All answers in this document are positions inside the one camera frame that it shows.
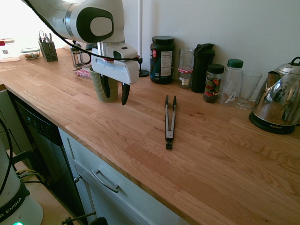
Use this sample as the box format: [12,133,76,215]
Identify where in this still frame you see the glass jar red checkered band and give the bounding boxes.
[178,48,195,89]

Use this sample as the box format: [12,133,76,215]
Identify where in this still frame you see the green ribbed utensil holder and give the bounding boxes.
[88,66,119,103]

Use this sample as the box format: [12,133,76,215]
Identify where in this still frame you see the black base cable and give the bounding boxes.
[0,117,14,196]

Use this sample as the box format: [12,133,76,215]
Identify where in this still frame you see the stainless steel electric kettle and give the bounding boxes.
[248,56,300,135]

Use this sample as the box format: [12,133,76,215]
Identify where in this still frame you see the black protein powder tub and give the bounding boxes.
[150,35,176,85]

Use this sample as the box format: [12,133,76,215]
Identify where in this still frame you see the black shaker bottle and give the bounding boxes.
[191,43,216,94]

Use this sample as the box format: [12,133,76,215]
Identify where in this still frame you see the black metal clamp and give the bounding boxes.
[61,210,109,225]

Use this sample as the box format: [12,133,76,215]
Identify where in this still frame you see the white container red clip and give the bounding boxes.
[0,37,22,63]

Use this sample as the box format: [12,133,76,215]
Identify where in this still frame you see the metal cutlery bundle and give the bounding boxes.
[38,29,53,44]

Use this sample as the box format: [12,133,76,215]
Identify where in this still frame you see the steel tongs with black tips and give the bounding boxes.
[164,95,178,150]

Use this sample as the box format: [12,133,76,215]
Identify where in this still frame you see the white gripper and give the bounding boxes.
[91,45,140,106]

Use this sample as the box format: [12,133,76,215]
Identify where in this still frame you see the yellow cables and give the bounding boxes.
[15,169,45,182]

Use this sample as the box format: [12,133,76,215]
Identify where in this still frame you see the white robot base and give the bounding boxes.
[0,140,45,225]

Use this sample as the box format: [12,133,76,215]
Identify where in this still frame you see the black dishwasher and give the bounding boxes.
[9,92,88,224]

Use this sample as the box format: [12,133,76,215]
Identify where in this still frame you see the grey cutlery caddy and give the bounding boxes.
[37,41,59,62]

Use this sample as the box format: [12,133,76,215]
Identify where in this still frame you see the clear drinking glass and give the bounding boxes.
[233,70,263,111]

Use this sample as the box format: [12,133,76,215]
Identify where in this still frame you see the spice jar black lid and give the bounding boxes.
[202,63,225,104]

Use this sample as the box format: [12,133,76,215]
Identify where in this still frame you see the glass food container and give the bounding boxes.
[20,47,41,60]

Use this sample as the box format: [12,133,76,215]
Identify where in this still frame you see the pale grey drawer cabinet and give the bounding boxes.
[58,127,189,225]

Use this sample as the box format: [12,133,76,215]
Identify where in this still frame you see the red checkered book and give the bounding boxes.
[75,67,92,78]

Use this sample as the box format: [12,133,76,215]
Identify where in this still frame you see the silver drawer handle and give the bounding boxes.
[91,169,120,194]

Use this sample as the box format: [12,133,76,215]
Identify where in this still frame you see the glass French press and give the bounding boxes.
[70,41,92,71]

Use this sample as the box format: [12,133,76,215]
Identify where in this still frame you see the clear bottle green lid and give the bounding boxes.
[218,59,244,107]

